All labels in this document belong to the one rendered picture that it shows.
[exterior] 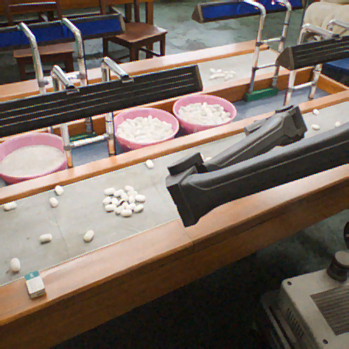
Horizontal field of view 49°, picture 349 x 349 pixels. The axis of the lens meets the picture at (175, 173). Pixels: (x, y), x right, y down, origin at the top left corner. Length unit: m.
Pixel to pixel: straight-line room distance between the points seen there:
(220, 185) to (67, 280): 0.53
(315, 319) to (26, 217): 0.93
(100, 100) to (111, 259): 0.41
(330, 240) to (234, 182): 1.74
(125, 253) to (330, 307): 0.70
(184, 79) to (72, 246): 0.56
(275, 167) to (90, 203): 0.75
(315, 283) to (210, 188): 0.89
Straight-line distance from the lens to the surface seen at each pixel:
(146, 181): 1.28
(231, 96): 1.91
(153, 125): 1.58
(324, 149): 0.57
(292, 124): 0.94
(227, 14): 1.87
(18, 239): 1.16
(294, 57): 1.40
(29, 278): 1.00
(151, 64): 2.08
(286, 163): 0.57
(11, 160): 1.48
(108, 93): 1.05
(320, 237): 2.29
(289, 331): 1.43
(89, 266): 1.02
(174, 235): 1.07
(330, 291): 1.43
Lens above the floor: 1.55
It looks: 38 degrees down
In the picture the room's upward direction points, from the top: 3 degrees clockwise
